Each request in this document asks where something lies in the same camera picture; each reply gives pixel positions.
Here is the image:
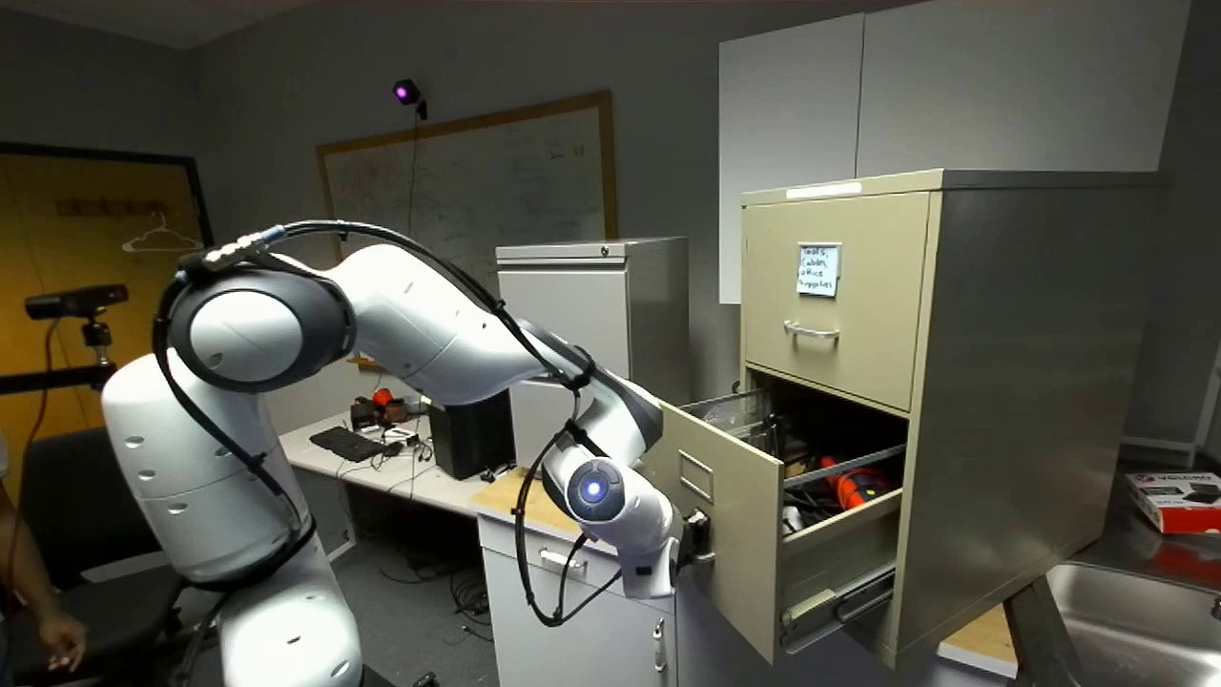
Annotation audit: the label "person's forearm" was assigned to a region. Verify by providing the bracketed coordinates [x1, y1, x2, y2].
[0, 429, 90, 675]

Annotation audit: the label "beige drawer with tools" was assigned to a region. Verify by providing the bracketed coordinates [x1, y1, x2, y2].
[639, 385, 908, 666]

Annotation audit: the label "white cabinet with wooden top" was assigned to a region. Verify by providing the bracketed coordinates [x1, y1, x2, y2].
[471, 466, 680, 687]

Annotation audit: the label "beige drawer with note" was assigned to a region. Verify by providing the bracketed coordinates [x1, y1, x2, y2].
[741, 191, 932, 414]

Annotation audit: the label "grey filing cabinet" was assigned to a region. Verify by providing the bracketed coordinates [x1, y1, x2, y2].
[495, 237, 691, 470]

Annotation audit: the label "beige filing cabinet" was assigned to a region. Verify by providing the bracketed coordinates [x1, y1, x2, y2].
[639, 169, 1170, 670]

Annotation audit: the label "orange power tool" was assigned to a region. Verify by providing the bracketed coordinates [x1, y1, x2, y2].
[818, 455, 899, 513]

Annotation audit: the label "black computer box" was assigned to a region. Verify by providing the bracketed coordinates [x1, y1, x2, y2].
[426, 389, 517, 482]

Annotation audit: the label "white desk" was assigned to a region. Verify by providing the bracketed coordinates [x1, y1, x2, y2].
[279, 408, 499, 522]

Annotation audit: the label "blue sticky note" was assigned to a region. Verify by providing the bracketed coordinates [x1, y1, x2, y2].
[797, 242, 843, 299]

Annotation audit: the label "heap of orange black tools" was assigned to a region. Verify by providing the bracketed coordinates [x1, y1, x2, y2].
[349, 385, 426, 432]

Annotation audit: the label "black keyboard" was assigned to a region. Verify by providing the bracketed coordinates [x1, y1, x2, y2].
[308, 425, 404, 465]

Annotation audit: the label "steel sink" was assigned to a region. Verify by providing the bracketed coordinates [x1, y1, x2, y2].
[1044, 561, 1221, 687]

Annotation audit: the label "red and white box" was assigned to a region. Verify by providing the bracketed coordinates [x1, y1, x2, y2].
[1125, 471, 1221, 536]

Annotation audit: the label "black office chair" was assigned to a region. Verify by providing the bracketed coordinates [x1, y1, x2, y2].
[8, 426, 190, 687]

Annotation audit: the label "white clothes hanger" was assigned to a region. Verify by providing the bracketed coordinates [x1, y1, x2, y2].
[120, 211, 205, 256]

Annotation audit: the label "whiteboard with wooden frame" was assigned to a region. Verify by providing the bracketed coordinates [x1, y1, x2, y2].
[316, 90, 620, 292]

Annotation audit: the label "white wall panels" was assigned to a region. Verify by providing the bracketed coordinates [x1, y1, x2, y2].
[716, 0, 1194, 306]

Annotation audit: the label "camera on tripod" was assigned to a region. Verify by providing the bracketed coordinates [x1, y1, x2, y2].
[0, 283, 131, 395]

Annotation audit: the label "orange board with black frame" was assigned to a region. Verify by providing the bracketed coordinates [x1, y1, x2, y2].
[0, 142, 215, 470]

